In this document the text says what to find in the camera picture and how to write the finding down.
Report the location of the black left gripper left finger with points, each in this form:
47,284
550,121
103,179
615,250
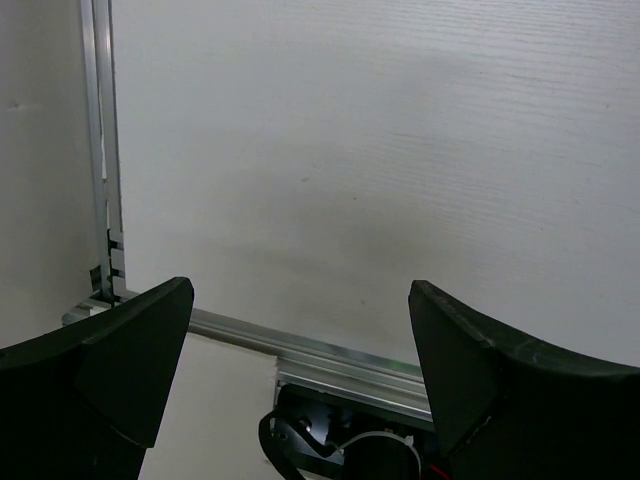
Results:
86,401

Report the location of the aluminium rail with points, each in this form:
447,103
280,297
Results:
98,58
368,379

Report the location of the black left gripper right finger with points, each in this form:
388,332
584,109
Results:
506,405

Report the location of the aluminium left rail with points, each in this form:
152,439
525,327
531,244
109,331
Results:
98,58

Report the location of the aluminium front rail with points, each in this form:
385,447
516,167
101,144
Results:
368,379

